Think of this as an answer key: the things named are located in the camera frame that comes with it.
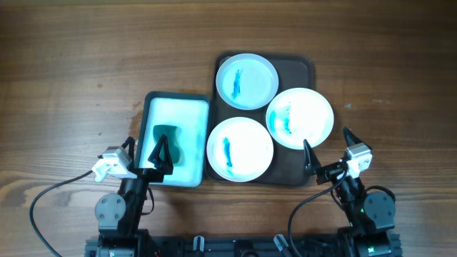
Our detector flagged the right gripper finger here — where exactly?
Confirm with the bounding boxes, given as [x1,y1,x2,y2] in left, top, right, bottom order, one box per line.
[343,126,372,150]
[303,139,321,176]

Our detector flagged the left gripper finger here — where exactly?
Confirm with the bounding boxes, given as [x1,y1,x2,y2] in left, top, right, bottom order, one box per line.
[121,136,136,168]
[148,134,174,175]

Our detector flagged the green yellow sponge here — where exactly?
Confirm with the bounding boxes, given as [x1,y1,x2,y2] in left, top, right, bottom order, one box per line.
[153,125,184,166]

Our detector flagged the white plate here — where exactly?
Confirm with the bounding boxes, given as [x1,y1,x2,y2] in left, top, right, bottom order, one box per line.
[206,117,273,183]
[216,54,279,111]
[266,88,334,150]

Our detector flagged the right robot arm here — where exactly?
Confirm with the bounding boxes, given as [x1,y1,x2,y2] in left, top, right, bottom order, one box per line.
[297,128,402,256]

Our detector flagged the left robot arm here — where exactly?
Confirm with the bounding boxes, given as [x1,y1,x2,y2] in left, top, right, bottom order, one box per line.
[86,134,174,257]

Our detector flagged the dark brown serving tray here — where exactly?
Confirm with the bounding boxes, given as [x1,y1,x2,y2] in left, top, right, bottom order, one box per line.
[209,52,316,187]

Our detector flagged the right black cable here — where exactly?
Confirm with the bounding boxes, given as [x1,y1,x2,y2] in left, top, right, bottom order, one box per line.
[287,171,349,257]

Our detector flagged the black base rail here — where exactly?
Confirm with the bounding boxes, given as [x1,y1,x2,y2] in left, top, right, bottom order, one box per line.
[84,233,403,257]

